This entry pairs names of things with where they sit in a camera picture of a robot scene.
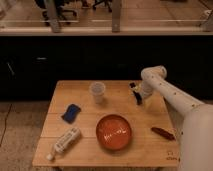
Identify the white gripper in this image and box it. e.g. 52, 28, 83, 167
133, 81, 154, 99

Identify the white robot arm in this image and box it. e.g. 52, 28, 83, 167
137, 65, 213, 171

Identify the translucent white cup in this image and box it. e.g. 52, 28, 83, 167
89, 82, 106, 103

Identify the orange ceramic bowl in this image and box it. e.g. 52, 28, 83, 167
96, 114, 132, 151

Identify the wooden table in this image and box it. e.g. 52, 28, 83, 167
33, 81, 179, 168

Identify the blue sponge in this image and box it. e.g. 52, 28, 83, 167
61, 104, 81, 123

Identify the white tube bottle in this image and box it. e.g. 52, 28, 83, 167
46, 127, 81, 161

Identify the black office chair right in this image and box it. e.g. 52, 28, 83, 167
92, 0, 113, 14

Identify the black office chair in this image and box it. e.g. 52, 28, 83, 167
92, 0, 113, 14
35, 0, 77, 26

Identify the black office chair left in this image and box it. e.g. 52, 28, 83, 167
35, 0, 77, 26

